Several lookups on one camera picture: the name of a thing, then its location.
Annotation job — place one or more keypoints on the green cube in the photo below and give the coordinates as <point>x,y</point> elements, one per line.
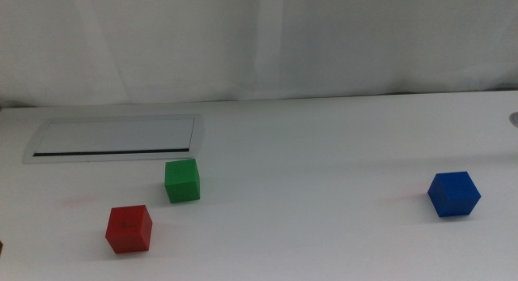
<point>182,181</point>

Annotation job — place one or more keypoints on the red cube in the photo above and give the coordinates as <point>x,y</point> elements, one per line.
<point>128,230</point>

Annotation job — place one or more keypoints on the blue cube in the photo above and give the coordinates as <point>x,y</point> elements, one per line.
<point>453,194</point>

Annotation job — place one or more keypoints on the white curtain backdrop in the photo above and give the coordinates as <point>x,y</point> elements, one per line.
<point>243,42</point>

